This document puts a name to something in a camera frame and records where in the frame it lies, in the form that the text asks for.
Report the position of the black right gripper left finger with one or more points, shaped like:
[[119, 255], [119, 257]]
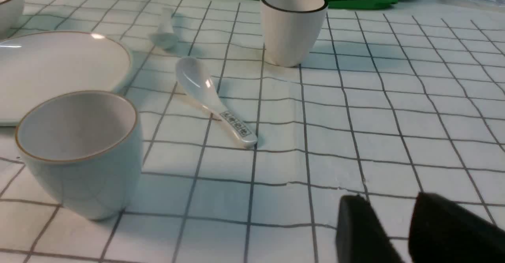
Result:
[[360, 237]]

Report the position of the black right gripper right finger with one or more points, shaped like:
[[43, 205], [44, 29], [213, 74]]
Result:
[[443, 232]]

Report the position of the plain white ceramic spoon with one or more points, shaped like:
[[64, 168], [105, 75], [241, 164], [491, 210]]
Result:
[[164, 37]]

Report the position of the pale green ceramic cup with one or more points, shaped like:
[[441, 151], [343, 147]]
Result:
[[85, 150]]

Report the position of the white grid tablecloth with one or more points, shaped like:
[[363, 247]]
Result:
[[386, 105]]

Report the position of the white cup black rim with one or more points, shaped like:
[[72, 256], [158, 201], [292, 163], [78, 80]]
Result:
[[290, 29]]

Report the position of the white spoon with label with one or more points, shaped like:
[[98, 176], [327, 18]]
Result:
[[197, 84]]

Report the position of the pale green ceramic plate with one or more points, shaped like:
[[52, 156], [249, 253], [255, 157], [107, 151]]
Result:
[[39, 66]]

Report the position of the white bowl black rim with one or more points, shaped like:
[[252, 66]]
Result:
[[10, 13]]

